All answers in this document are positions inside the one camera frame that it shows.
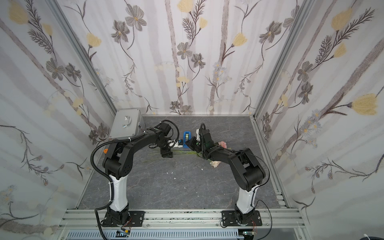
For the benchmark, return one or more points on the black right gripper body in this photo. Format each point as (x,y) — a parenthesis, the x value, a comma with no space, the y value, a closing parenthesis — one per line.
(195,143)

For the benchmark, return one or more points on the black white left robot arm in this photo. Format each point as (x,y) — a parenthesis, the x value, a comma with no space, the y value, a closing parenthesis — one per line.
(118,163)

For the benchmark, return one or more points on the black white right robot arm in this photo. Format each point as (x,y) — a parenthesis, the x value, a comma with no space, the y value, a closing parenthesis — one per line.
(246,168)

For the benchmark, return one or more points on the blue tape dispenser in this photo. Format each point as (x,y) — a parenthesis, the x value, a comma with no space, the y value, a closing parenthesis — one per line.
(186,137)

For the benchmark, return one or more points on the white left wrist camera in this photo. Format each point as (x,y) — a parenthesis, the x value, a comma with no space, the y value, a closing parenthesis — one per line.
(176,143)

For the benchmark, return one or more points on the white slotted cable duct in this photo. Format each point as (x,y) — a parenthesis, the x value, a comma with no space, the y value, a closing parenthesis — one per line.
(177,234)

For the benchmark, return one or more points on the silver aluminium case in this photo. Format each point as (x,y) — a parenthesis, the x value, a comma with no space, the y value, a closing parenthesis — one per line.
(127,124)

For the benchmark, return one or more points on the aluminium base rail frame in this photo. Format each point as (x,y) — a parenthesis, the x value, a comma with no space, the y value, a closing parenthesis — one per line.
(264,219)

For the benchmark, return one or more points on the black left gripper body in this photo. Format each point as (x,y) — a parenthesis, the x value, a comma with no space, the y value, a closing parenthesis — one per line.
(166,148)

